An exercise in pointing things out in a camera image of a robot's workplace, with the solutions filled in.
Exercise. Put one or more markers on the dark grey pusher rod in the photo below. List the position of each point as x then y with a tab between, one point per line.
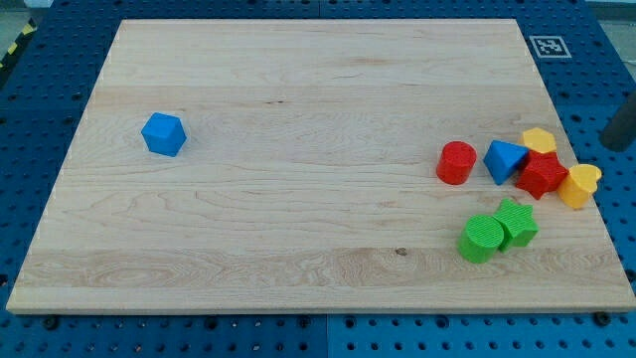
619	133

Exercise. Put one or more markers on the blue triangle block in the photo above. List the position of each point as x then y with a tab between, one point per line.
503	159

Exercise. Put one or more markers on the yellow heart block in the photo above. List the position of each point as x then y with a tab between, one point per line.
576	189

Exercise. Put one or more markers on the yellow hexagon block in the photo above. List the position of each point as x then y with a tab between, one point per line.
539	140

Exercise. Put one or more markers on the red star block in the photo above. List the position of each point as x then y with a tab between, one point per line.
541	173

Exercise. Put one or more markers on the white fiducial marker tag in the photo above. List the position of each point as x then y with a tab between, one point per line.
550	47

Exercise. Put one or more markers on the green star block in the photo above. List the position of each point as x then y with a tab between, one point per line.
517	222

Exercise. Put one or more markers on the red cylinder block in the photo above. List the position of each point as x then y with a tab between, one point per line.
456	162

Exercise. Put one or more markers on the green cylinder block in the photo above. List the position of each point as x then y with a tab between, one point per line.
480	238

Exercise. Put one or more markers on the wooden board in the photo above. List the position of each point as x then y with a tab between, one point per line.
307	180

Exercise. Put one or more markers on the blue cube block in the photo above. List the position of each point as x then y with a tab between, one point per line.
164	134

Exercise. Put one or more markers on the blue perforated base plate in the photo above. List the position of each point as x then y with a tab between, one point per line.
46	92

